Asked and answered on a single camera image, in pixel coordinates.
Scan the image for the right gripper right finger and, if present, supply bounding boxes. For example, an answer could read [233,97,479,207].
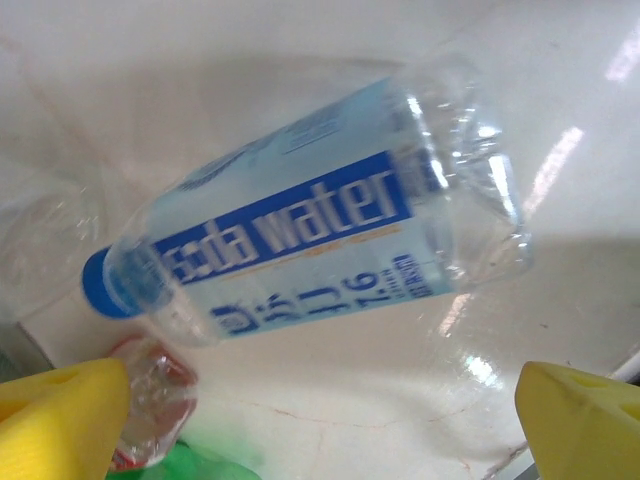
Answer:
[514,360,640,480]

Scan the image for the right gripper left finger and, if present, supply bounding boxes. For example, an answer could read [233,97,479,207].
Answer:
[0,357,132,480]

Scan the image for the orange red label bottle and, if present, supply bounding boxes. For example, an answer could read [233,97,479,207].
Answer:
[110,335,200,472]

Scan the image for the crushed green plastic bottle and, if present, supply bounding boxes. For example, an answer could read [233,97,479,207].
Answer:
[149,437,264,480]

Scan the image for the soda water bottle blue cap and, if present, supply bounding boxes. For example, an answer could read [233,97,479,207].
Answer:
[81,47,535,351]

